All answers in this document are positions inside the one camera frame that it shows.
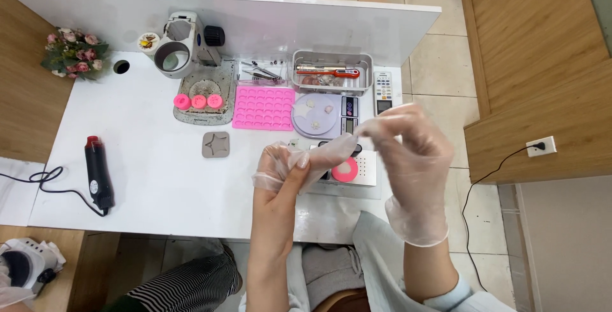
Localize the metal tweezers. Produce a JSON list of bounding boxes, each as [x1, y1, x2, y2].
[[240, 61, 283, 82]]

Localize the pink flower bouquet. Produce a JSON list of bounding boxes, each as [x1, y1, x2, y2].
[[40, 27, 110, 82]]

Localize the small round printed tin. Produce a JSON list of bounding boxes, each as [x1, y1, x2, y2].
[[138, 32, 161, 55]]

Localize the grey star silicone mould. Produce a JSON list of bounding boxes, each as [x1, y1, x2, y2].
[[201, 131, 231, 159]]

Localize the person's left hand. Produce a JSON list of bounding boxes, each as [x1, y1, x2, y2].
[[252, 142, 311, 204]]

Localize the person's right hand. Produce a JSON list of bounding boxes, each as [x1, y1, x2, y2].
[[355, 103, 456, 210]]

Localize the pink silicone mould tray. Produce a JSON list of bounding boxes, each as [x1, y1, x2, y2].
[[232, 86, 296, 132]]

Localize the white remote control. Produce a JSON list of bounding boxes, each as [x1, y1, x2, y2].
[[373, 71, 394, 116]]

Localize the black plug with cable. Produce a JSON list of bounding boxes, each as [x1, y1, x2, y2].
[[461, 142, 546, 294]]

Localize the black heat gun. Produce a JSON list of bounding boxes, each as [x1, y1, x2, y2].
[[84, 135, 115, 216]]

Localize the white metal heating plate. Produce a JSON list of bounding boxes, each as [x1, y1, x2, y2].
[[306, 141, 379, 188]]

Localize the grey plastic basket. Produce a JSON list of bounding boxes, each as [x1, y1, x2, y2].
[[291, 49, 374, 97]]

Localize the white wall socket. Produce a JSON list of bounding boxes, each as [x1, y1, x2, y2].
[[525, 135, 557, 158]]

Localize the clear plastic tool box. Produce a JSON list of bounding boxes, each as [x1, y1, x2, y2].
[[236, 56, 292, 87]]

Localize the red probe thermometer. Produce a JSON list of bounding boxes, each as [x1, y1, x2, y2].
[[295, 65, 361, 79]]

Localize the striped trousers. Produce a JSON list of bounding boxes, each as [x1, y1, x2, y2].
[[103, 247, 240, 312]]

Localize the wooden cabinet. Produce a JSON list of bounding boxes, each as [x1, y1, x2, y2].
[[442, 0, 612, 186]]

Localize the pink round flat mould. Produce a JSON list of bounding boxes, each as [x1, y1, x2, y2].
[[331, 157, 359, 183]]

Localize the white lab coat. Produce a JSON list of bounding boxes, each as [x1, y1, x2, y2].
[[238, 211, 517, 312]]

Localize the white partition board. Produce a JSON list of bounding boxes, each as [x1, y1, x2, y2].
[[3, 0, 442, 68]]

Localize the white stereo microscope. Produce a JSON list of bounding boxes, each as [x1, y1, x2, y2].
[[153, 11, 236, 126]]

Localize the black heat gun cable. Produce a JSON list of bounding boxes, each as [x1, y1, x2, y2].
[[0, 166, 107, 217]]

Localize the white machine with tissue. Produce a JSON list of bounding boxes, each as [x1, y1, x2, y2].
[[0, 237, 67, 309]]

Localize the purple digital scale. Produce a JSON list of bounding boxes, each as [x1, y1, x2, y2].
[[291, 92, 361, 140]]

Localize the clear plastic glove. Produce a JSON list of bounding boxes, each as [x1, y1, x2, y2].
[[252, 126, 383, 196]]

